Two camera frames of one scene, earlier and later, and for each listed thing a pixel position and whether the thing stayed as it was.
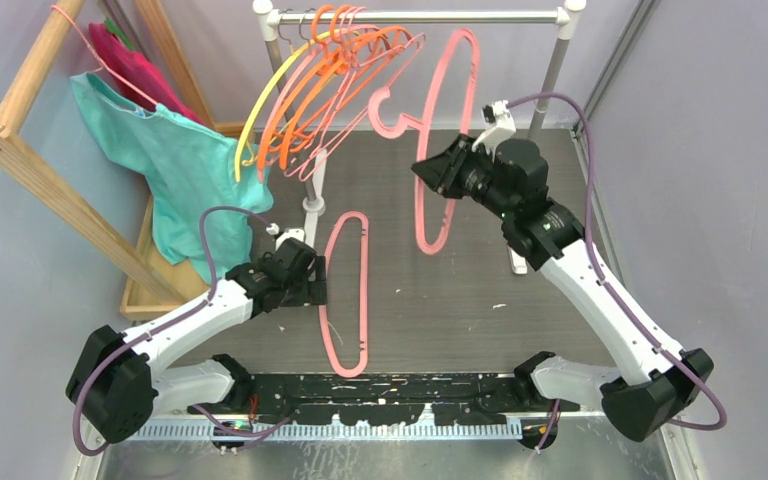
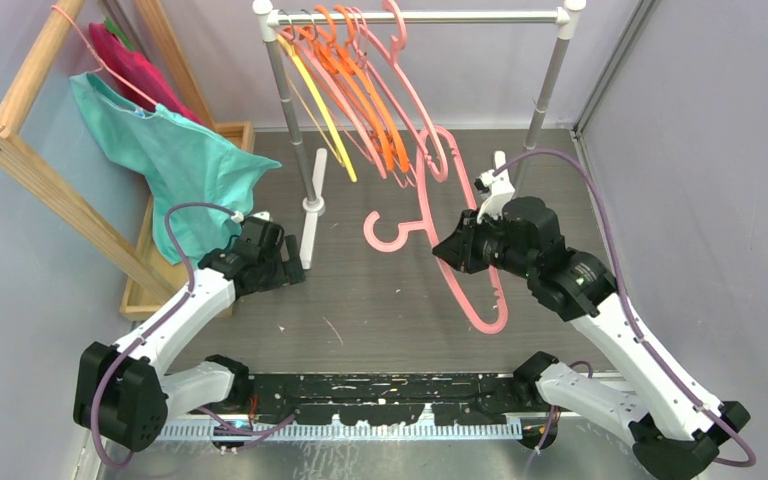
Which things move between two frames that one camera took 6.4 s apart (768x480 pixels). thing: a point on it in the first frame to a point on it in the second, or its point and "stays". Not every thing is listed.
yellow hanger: (243, 146) to (323, 107)
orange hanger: (339, 57) to (352, 62)
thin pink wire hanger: (99, 60) stays
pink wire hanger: (361, 12) to (365, 30)
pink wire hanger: (295, 160) to (360, 16)
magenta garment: (134, 78) stays
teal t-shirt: (190, 166) stays
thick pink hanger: (410, 123) to (391, 56)
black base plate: (387, 398) stays
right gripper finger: (442, 172) to (457, 249)
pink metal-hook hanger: (331, 64) to (299, 42)
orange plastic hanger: (324, 63) to (325, 54)
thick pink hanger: (363, 296) to (426, 225)
